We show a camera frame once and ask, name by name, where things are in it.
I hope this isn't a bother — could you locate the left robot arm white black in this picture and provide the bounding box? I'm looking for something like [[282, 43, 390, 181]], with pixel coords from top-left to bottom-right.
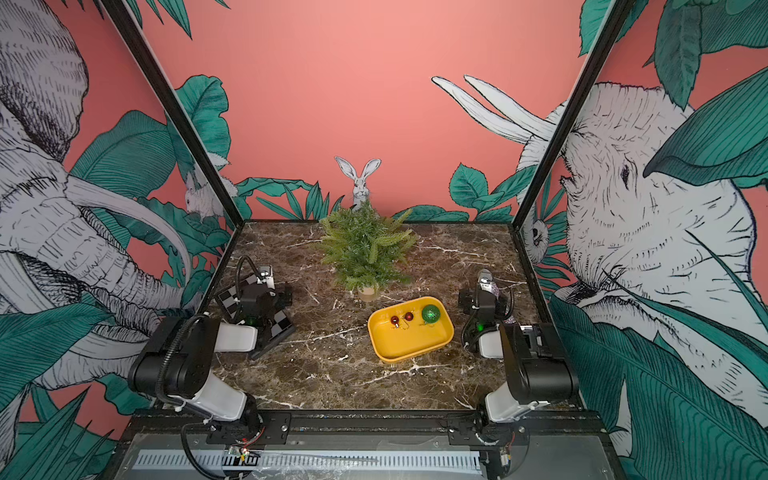
[[128, 256, 296, 428]]

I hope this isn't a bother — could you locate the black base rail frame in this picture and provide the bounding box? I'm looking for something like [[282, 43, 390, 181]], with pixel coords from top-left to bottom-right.
[[101, 410, 626, 479]]

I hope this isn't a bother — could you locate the small green christmas tree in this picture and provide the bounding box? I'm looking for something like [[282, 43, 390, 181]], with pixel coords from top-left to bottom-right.
[[319, 201, 419, 302]]

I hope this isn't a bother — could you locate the green glitter ball ornament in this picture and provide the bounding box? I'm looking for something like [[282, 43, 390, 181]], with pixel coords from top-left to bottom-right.
[[421, 304, 441, 324]]

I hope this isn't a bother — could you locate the checkerboard calibration board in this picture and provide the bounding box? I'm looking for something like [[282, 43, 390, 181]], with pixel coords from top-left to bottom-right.
[[214, 276, 296, 360]]

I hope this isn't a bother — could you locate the white slotted cable duct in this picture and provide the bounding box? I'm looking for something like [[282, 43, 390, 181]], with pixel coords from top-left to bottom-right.
[[131, 449, 483, 474]]

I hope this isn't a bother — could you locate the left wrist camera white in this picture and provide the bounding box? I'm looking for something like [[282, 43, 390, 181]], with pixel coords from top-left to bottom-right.
[[258, 265, 275, 289]]

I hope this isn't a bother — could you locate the yellow plastic tray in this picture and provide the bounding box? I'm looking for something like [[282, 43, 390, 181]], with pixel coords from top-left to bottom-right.
[[367, 296, 454, 363]]

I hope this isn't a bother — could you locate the purple glitter toy microphone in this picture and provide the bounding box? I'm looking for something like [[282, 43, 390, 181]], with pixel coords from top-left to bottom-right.
[[476, 268, 499, 297]]

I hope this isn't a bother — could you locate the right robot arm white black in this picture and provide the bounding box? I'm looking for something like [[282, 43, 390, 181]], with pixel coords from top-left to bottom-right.
[[458, 280, 579, 424]]

